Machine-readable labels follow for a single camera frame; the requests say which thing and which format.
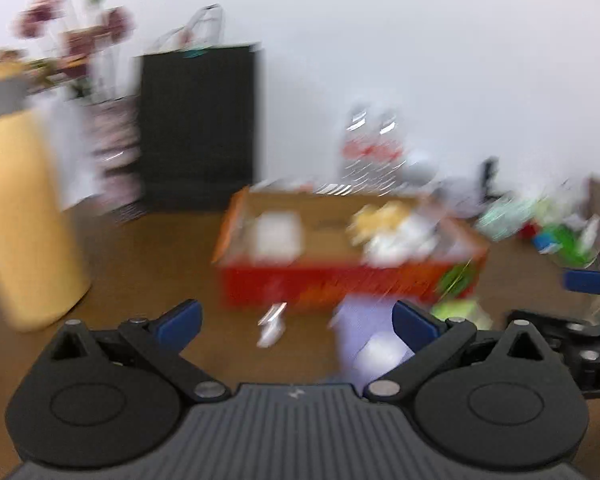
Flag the white round disc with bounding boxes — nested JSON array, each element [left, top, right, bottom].
[[352, 332, 414, 382]]

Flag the green blue toothbrush pack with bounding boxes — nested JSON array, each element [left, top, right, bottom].
[[532, 226, 594, 269]]

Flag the purple towel cloth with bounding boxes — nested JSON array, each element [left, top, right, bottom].
[[329, 295, 396, 393]]

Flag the red small ornament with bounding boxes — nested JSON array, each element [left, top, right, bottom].
[[517, 220, 542, 240]]

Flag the teal crumpled plastic wrap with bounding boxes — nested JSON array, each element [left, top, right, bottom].
[[475, 196, 538, 242]]

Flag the small white sachet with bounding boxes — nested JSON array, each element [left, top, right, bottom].
[[257, 302, 287, 349]]

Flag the yellow white plush toy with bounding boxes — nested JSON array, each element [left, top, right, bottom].
[[346, 200, 426, 246]]

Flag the yellow thermos jug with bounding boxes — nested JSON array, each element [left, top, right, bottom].
[[0, 56, 91, 332]]

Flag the black small bottle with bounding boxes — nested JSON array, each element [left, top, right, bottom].
[[480, 157, 502, 204]]

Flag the red cardboard box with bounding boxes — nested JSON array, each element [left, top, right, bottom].
[[212, 188, 489, 310]]

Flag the white plastic case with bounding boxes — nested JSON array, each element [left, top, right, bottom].
[[251, 211, 303, 262]]

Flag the white round robot toy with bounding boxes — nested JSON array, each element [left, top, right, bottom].
[[401, 150, 439, 192]]

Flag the left water bottle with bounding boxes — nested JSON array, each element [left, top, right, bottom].
[[339, 104, 374, 192]]

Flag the water bottle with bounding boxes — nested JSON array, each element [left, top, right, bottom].
[[372, 110, 404, 195], [339, 104, 374, 192]]

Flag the right water bottle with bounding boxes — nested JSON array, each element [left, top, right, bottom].
[[372, 110, 404, 195]]

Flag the black paper bag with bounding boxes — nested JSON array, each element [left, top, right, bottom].
[[137, 4, 258, 211]]

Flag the pink artificial flowers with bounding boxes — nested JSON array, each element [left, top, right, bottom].
[[15, 0, 134, 103]]

